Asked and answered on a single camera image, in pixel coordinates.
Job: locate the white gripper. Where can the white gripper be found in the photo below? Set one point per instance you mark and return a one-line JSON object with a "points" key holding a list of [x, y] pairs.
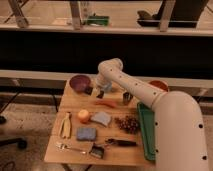
{"points": [[103, 83]]}

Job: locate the black eraser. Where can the black eraser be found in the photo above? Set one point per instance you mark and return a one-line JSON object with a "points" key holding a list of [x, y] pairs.
{"points": [[100, 95]]}

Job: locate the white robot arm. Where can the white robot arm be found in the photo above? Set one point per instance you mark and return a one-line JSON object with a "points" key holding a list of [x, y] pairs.
{"points": [[180, 140]]}

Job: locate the blue plastic cup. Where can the blue plastic cup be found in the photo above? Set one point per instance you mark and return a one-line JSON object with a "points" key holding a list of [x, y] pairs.
{"points": [[108, 88]]}

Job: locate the purple bowl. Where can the purple bowl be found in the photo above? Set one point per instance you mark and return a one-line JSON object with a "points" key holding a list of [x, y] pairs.
{"points": [[81, 84]]}

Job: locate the grey blue cloth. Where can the grey blue cloth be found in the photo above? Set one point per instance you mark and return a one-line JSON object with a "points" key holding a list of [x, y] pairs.
{"points": [[102, 118]]}

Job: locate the orange fruit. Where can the orange fruit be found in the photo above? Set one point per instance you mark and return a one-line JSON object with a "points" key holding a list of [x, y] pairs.
{"points": [[83, 116]]}

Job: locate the blue sponge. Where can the blue sponge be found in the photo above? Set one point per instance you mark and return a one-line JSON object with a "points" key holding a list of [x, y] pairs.
{"points": [[86, 134]]}

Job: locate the bunch of dark grapes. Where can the bunch of dark grapes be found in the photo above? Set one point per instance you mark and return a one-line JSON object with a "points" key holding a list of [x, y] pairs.
{"points": [[128, 124]]}

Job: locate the green tray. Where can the green tray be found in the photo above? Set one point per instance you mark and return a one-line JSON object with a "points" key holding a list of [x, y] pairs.
{"points": [[146, 120]]}

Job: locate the orange bowl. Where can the orange bowl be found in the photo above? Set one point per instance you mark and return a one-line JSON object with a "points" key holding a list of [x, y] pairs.
{"points": [[160, 84]]}

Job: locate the metal fork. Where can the metal fork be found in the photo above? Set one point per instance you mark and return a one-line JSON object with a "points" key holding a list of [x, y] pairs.
{"points": [[64, 146]]}

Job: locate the green box in background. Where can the green box in background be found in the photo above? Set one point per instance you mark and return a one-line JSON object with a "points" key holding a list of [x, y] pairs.
{"points": [[97, 20]]}

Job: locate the black office chair base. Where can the black office chair base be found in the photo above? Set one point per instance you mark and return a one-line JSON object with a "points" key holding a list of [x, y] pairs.
{"points": [[20, 142]]}

